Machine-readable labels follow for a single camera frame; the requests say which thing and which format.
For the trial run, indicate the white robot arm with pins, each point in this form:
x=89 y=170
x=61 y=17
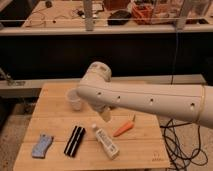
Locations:
x=191 y=103

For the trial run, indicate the orange toy carrot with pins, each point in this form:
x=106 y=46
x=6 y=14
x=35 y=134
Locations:
x=125 y=127

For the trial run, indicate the white tube bottle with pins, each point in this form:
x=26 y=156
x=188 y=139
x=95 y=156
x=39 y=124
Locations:
x=108 y=145

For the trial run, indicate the black object on bench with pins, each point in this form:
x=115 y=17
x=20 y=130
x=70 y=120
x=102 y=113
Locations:
x=119 y=17

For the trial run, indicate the orange crate on bench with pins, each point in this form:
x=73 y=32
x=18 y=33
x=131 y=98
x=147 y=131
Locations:
x=142 y=15

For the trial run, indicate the metal clamp at left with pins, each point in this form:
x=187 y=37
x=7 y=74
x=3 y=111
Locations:
x=9 y=80

